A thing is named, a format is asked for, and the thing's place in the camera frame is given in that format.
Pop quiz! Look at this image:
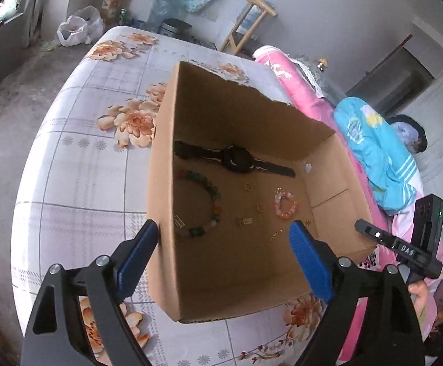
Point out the pink printed blanket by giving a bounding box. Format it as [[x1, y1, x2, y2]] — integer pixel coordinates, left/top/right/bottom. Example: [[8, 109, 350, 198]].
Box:
[[254, 45, 443, 363]]

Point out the metal cooking pot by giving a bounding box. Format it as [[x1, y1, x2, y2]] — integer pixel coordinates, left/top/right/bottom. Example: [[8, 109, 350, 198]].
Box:
[[158, 18, 193, 41]]

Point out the floral plastic tablecloth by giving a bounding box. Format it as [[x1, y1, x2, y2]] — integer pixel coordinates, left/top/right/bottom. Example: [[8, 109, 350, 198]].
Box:
[[10, 26, 359, 366]]

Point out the wooden chair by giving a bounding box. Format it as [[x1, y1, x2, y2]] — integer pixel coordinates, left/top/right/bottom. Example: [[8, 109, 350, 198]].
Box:
[[221, 0, 279, 56]]

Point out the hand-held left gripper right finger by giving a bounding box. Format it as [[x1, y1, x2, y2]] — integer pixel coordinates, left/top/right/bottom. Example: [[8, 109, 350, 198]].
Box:
[[288, 219, 426, 366]]

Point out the clear water jug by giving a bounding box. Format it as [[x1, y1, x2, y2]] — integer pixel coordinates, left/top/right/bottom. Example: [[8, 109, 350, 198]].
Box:
[[147, 0, 187, 31]]

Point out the dark knit hat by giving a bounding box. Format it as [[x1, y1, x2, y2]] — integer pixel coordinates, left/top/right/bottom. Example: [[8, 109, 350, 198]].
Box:
[[388, 113, 428, 154]]

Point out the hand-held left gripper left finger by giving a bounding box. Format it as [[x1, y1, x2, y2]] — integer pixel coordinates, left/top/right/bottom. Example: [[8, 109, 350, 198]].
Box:
[[19, 219, 159, 366]]

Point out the white lace cloth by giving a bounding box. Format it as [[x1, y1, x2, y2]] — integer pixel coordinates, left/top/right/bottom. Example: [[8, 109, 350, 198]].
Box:
[[290, 55, 326, 97]]

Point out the white plastic bag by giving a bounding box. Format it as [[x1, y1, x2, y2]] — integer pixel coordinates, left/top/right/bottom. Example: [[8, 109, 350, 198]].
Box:
[[57, 5, 105, 47]]

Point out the person's right hand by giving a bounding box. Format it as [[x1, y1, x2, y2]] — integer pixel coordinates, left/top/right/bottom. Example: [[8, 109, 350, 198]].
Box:
[[407, 280, 433, 327]]

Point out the pink orange bead bracelet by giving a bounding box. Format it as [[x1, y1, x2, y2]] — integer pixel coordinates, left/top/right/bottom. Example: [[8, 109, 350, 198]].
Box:
[[274, 188, 298, 220]]

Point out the brown cardboard box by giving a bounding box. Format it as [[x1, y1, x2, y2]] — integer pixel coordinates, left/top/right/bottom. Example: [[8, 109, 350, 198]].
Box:
[[145, 60, 378, 323]]

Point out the black wrist watch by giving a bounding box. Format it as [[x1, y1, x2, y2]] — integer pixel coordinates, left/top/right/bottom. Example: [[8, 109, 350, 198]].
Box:
[[174, 140, 296, 178]]

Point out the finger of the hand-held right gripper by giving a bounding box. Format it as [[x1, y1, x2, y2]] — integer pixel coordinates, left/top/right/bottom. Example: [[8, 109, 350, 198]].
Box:
[[354, 218, 398, 248]]

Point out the light blue printed blanket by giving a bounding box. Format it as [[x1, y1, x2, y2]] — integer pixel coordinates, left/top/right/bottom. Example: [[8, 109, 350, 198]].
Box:
[[334, 97, 424, 211]]

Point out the multicolour glass bead bracelet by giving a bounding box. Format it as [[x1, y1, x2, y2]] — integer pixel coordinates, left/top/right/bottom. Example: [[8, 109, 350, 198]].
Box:
[[174, 170, 223, 239]]

